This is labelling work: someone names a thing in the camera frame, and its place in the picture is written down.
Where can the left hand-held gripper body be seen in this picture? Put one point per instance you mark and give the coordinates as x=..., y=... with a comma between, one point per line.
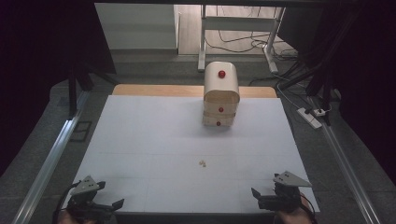
x=84, y=186

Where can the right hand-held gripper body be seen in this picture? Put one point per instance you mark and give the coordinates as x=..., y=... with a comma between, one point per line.
x=285, y=196

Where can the cream mini drawer cabinet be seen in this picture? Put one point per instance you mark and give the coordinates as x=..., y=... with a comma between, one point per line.
x=221, y=84

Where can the person's right hand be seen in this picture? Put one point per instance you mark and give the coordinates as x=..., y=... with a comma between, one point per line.
x=292, y=217

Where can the person's left hand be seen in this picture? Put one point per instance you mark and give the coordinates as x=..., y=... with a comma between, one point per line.
x=67, y=218

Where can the white power strip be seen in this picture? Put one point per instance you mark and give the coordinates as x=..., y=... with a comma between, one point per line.
x=309, y=118

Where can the white plug adapter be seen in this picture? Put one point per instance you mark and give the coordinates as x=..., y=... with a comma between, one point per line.
x=319, y=112

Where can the black metal stand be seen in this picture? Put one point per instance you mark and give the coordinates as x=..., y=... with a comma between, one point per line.
x=72, y=90
x=325, y=93

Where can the dark curtain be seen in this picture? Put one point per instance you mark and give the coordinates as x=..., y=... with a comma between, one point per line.
x=367, y=77
x=37, y=62

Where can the white cabinet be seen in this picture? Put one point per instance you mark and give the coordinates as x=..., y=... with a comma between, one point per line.
x=137, y=26

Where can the aluminium rail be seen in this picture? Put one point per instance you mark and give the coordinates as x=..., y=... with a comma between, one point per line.
x=345, y=161
x=46, y=168

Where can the white desk frame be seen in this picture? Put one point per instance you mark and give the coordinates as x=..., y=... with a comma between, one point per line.
x=236, y=23

